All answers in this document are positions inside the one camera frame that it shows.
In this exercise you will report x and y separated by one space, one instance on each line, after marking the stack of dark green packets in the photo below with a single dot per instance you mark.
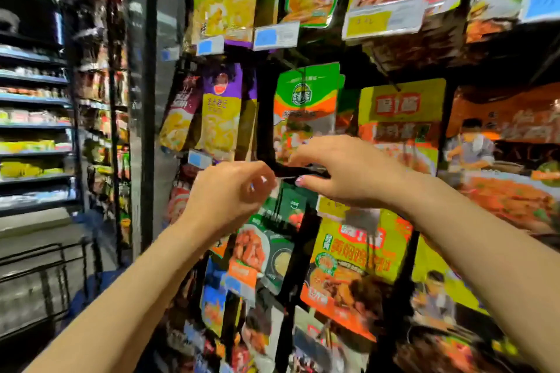
284 254

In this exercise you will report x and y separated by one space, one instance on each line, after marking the person's left forearm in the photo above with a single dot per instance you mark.
122 307

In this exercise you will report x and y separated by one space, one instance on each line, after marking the stack of green orange packets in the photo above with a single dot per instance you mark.
306 97

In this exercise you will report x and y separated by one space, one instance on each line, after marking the black display shelf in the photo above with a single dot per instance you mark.
264 132

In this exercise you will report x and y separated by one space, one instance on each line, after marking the stack of lime orange packets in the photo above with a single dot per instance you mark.
350 263

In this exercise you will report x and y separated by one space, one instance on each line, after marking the person's left hand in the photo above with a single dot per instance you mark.
227 198

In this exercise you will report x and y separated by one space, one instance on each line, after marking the person's right forearm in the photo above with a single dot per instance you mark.
490 263

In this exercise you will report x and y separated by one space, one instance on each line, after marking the person's right hand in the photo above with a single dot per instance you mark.
358 171

